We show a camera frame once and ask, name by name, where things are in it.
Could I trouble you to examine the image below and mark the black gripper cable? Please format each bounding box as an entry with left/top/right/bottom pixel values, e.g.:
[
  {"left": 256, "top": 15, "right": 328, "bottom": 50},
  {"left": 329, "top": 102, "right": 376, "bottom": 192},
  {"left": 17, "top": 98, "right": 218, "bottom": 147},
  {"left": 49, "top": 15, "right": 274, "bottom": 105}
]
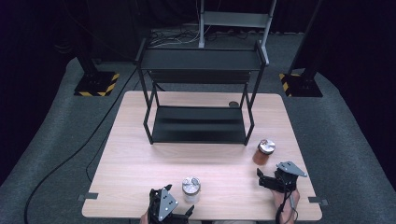
[{"left": 275, "top": 183, "right": 300, "bottom": 224}]

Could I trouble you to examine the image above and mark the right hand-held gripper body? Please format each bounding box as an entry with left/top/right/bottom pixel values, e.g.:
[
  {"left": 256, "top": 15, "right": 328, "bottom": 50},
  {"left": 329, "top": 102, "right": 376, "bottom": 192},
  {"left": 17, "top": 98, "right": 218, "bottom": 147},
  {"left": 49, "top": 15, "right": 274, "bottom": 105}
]
[{"left": 270, "top": 161, "right": 308, "bottom": 194}]

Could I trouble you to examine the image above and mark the black stand with striped base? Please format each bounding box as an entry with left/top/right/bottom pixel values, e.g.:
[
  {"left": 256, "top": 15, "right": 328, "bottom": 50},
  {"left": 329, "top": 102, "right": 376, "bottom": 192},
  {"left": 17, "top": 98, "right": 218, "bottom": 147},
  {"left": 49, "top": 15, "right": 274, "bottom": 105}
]
[
  {"left": 73, "top": 0, "right": 120, "bottom": 98},
  {"left": 278, "top": 0, "right": 325, "bottom": 98}
]

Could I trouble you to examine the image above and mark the silver tin can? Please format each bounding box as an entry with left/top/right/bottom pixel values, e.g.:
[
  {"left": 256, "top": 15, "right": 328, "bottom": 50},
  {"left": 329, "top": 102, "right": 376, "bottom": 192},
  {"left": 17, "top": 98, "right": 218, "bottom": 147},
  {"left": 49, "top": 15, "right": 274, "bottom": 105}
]
[{"left": 181, "top": 175, "right": 202, "bottom": 205}]

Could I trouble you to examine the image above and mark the grey table edge bracket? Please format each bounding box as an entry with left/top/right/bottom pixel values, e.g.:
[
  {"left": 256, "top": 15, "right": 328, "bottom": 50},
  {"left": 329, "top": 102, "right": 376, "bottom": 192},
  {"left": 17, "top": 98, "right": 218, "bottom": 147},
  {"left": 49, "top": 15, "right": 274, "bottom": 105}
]
[
  {"left": 307, "top": 196, "right": 330, "bottom": 207},
  {"left": 77, "top": 192, "right": 100, "bottom": 202}
]

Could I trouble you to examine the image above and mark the bundle of floor cables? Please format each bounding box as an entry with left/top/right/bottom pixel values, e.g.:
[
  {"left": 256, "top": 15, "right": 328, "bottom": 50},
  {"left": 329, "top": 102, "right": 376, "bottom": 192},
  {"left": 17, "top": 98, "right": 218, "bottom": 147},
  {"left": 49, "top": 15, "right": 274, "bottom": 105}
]
[{"left": 148, "top": 27, "right": 201, "bottom": 49}]

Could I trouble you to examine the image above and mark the grey metal stand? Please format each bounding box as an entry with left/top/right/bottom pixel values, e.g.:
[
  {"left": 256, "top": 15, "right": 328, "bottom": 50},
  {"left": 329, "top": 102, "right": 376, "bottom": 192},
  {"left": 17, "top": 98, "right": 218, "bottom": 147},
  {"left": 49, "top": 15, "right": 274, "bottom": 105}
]
[{"left": 197, "top": 0, "right": 278, "bottom": 66}]

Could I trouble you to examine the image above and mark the thin black floor cable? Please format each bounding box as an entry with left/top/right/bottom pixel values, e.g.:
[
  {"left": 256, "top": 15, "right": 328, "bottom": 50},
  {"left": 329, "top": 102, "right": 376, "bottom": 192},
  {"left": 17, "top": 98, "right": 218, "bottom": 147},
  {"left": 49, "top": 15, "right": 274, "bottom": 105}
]
[{"left": 85, "top": 129, "right": 114, "bottom": 184}]

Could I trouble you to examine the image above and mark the black two-tier metal rack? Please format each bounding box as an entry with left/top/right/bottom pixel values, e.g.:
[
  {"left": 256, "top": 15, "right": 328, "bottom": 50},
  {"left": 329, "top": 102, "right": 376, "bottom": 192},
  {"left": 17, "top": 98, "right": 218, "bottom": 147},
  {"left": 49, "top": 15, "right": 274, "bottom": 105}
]
[{"left": 135, "top": 37, "right": 271, "bottom": 147}]

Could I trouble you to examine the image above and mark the brown tin can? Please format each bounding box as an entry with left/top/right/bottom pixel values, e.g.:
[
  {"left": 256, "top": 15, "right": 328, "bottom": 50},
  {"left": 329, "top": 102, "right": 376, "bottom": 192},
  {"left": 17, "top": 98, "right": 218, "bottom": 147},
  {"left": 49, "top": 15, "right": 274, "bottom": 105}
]
[{"left": 251, "top": 138, "right": 276, "bottom": 166}]

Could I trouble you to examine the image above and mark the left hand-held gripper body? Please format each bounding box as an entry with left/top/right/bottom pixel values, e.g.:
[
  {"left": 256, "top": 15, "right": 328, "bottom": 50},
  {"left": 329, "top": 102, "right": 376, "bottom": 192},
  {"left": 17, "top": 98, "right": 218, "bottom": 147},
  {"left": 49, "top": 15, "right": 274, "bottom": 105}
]
[{"left": 148, "top": 186, "right": 189, "bottom": 224}]

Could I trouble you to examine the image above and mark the person's right hand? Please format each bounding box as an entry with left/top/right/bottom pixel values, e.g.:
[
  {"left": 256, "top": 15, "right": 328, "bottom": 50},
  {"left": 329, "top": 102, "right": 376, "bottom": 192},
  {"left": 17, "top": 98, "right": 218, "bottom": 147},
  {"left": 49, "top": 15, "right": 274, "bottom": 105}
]
[{"left": 271, "top": 187, "right": 302, "bottom": 224}]

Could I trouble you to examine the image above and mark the long black floor cable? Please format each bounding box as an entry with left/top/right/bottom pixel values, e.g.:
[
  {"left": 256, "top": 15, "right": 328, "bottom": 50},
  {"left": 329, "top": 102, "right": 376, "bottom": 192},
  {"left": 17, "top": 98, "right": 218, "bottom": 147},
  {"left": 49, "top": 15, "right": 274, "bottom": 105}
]
[{"left": 23, "top": 66, "right": 139, "bottom": 224}]

